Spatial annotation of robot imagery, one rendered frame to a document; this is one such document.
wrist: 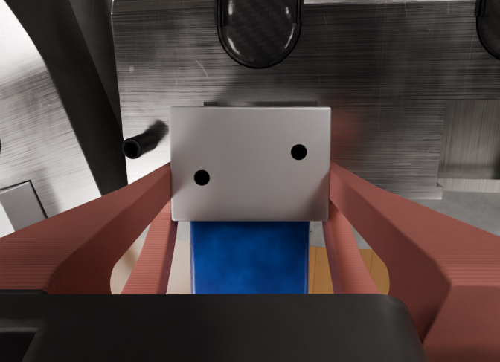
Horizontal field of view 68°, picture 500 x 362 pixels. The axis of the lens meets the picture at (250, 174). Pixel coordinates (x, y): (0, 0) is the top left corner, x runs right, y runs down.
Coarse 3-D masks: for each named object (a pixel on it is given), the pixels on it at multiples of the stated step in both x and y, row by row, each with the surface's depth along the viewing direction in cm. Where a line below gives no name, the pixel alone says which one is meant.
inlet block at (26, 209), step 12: (0, 192) 22; (12, 192) 22; (24, 192) 23; (0, 204) 21; (12, 204) 22; (24, 204) 23; (36, 204) 24; (0, 216) 22; (12, 216) 22; (24, 216) 23; (36, 216) 24; (0, 228) 22; (12, 228) 22
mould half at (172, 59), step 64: (128, 0) 17; (192, 0) 17; (320, 0) 16; (384, 0) 15; (448, 0) 15; (128, 64) 18; (192, 64) 17; (320, 64) 16; (384, 64) 16; (448, 64) 16; (128, 128) 18; (384, 128) 17
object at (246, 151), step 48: (192, 144) 11; (240, 144) 11; (288, 144) 11; (192, 192) 12; (240, 192) 12; (288, 192) 12; (192, 240) 13; (240, 240) 13; (288, 240) 13; (192, 288) 13; (240, 288) 13; (288, 288) 13
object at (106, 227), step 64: (128, 192) 9; (0, 256) 6; (64, 256) 6; (0, 320) 5; (64, 320) 5; (128, 320) 5; (192, 320) 5; (256, 320) 5; (320, 320) 5; (384, 320) 5
